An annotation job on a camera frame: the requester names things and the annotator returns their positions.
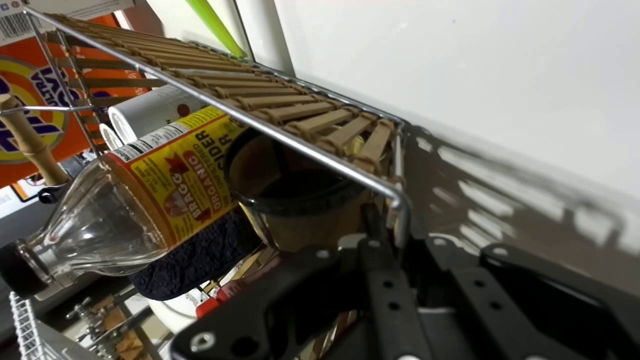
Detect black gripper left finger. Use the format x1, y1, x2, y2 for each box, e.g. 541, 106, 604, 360
168, 232, 436, 360

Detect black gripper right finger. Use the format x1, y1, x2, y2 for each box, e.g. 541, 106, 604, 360
426, 235, 640, 360

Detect chrome wire basket wicker sides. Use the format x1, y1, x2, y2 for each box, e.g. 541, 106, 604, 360
23, 5, 417, 267

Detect dark blue knit cloth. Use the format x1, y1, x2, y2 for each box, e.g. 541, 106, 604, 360
131, 207, 267, 303

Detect clear vinegar bottle yellow label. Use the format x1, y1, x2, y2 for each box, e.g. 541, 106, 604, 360
17, 106, 252, 285

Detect large white cylinder can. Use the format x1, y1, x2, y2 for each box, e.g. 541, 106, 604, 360
107, 83, 208, 145

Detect small white cylinder can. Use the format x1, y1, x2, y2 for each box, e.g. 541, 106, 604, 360
98, 121, 127, 151

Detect green plastic stick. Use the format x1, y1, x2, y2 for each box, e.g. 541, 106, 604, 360
184, 0, 248, 60

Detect orange detergent box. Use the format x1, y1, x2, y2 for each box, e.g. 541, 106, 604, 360
0, 11, 146, 188

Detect white wire rack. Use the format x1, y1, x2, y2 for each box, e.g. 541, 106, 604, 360
7, 287, 72, 360

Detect wooden brush handle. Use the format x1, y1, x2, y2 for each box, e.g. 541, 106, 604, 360
0, 92, 72, 188

